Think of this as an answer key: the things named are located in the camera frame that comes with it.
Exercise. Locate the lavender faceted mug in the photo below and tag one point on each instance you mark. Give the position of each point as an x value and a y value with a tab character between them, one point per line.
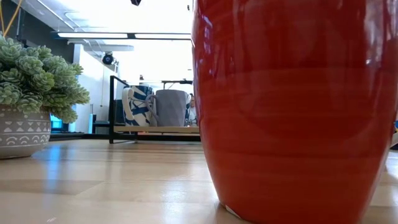
171	107

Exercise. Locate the white mug blue abstract strokes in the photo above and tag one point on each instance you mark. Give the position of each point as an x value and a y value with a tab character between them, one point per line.
135	105

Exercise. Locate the red and white mug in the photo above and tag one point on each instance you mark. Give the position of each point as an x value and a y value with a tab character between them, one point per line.
280	124

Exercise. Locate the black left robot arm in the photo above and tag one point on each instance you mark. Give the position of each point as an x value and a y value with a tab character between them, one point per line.
136	2

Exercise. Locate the black ceiling spotlight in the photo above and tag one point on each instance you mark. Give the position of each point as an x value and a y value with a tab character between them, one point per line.
108	58

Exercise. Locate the long linear ceiling light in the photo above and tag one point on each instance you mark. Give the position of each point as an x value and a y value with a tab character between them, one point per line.
93	35

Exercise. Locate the computer monitor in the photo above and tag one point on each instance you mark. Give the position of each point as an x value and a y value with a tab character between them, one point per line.
56	122

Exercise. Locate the artificial succulent in patterned pot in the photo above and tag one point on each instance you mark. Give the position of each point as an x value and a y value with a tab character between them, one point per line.
31	93

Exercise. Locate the black frame table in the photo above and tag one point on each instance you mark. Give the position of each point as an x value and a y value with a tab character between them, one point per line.
177	81

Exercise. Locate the wooden shelf riser black frame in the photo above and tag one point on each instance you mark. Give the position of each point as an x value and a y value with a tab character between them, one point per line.
155	129

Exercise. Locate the black aluminium table frame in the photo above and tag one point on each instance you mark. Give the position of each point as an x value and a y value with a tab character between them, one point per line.
93	136

